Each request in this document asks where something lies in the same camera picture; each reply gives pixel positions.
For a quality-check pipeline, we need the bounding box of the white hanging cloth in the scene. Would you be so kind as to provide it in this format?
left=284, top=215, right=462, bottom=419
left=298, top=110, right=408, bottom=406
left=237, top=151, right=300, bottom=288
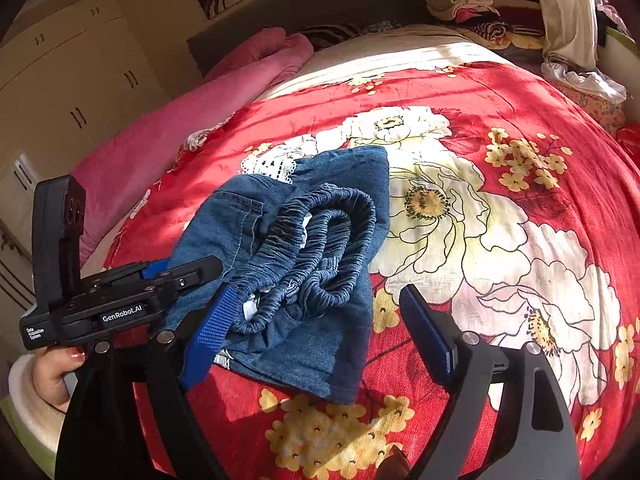
left=537, top=0, right=607, bottom=62

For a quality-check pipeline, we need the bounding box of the floral patterned box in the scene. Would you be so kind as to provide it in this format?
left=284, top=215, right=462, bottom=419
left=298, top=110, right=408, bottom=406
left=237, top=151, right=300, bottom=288
left=550, top=80, right=627, bottom=134

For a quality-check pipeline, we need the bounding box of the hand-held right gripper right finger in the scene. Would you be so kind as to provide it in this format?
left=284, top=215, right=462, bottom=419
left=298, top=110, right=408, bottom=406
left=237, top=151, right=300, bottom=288
left=398, top=283, right=582, bottom=480

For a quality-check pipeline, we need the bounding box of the red floral blanket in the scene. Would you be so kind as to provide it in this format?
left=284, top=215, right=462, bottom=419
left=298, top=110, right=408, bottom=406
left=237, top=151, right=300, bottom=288
left=99, top=59, right=640, bottom=480

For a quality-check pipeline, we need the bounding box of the person's left hand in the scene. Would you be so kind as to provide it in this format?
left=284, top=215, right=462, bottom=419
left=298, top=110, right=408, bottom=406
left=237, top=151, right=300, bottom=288
left=29, top=346, right=87, bottom=414

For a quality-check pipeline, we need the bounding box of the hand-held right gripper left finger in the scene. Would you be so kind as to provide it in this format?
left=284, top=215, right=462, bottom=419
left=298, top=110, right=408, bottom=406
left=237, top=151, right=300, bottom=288
left=54, top=283, right=245, bottom=480

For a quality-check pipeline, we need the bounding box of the white crumpled cloth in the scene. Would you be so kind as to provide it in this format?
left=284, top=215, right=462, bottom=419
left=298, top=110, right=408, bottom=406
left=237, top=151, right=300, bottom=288
left=540, top=57, right=629, bottom=100

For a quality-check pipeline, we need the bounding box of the pile of folded clothes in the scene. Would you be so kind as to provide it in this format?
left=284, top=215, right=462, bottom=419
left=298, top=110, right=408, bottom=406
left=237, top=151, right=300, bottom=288
left=422, top=0, right=547, bottom=49

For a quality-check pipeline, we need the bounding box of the cream wardrobe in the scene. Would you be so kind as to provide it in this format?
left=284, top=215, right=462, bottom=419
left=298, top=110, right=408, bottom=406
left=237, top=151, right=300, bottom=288
left=0, top=0, right=202, bottom=313

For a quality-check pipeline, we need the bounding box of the grey headboard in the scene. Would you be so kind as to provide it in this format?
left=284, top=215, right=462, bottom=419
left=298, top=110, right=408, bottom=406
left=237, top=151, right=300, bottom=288
left=186, top=0, right=433, bottom=77

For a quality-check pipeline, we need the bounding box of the striped dark cloth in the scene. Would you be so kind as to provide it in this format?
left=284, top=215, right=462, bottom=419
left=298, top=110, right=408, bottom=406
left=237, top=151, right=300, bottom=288
left=299, top=22, right=363, bottom=50

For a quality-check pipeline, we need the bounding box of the cream bed sheet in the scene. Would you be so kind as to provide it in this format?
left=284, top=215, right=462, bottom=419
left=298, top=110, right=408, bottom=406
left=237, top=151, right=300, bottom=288
left=259, top=24, right=503, bottom=102

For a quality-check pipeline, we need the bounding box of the blue denim pants lace trim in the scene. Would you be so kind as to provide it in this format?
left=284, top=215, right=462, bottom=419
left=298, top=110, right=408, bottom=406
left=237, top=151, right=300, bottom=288
left=165, top=146, right=392, bottom=407

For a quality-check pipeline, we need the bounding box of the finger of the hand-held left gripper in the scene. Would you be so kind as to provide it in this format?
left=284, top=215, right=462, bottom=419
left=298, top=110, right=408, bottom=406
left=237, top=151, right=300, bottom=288
left=106, top=258, right=172, bottom=283
left=150, top=255, right=224, bottom=295

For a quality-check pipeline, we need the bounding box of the pink blanket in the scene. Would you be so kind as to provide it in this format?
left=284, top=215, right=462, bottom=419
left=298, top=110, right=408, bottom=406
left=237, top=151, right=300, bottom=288
left=69, top=26, right=316, bottom=262

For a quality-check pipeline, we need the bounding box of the red round container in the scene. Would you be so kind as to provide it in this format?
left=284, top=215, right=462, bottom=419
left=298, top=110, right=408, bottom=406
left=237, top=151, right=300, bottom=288
left=616, top=127, right=640, bottom=157

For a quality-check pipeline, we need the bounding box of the person's left forearm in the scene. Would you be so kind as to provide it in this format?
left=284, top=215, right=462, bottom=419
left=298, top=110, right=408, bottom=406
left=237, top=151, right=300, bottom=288
left=6, top=354, right=68, bottom=463

